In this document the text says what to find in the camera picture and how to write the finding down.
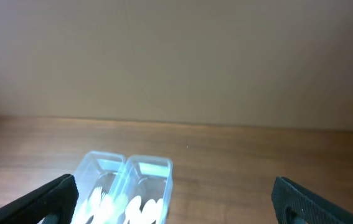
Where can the white plastic fork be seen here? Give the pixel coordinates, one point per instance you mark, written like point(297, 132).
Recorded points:
point(93, 203)

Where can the left clear plastic container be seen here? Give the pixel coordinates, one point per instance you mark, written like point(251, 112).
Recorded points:
point(97, 169)

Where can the white plastic spoon wide handle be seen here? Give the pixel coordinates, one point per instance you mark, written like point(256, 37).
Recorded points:
point(159, 208)

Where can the clear plastic container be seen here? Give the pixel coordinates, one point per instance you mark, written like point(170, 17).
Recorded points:
point(97, 169)
point(147, 176)

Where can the right clear plastic container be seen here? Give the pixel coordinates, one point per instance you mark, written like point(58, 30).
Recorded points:
point(147, 176)

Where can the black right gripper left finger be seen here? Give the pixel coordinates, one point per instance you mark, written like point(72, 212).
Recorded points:
point(52, 203)

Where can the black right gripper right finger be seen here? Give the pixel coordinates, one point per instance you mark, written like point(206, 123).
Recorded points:
point(295, 204)

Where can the white plastic spoon slanted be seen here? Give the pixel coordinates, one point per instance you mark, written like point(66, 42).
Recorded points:
point(133, 214)

